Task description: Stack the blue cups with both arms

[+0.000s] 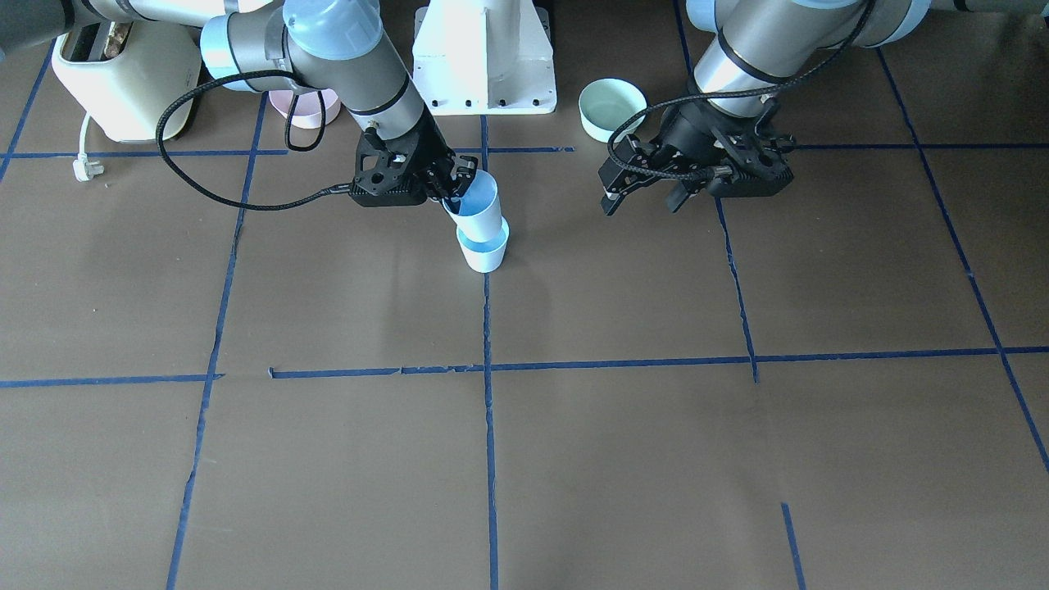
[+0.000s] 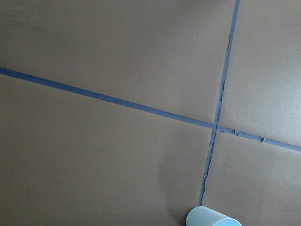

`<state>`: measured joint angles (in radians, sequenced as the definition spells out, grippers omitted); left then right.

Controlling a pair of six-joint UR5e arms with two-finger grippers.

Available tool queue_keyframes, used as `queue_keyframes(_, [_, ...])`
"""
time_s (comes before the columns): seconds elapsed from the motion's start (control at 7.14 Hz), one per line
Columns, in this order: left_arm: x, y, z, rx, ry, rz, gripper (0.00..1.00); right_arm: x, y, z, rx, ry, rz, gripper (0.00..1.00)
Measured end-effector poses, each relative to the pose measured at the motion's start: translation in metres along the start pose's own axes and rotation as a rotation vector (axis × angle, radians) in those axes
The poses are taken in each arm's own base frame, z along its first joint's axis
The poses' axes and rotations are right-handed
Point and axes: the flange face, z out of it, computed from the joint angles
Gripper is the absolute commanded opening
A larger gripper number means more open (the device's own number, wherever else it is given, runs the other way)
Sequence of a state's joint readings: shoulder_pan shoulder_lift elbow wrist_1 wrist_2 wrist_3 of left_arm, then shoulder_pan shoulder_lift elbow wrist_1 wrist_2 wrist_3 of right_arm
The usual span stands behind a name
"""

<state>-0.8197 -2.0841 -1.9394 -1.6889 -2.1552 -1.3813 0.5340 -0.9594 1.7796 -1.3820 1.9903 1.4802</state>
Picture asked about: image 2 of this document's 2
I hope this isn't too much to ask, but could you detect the light blue plastic cup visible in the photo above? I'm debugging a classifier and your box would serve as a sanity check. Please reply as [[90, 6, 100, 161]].
[[185, 206, 242, 226]]

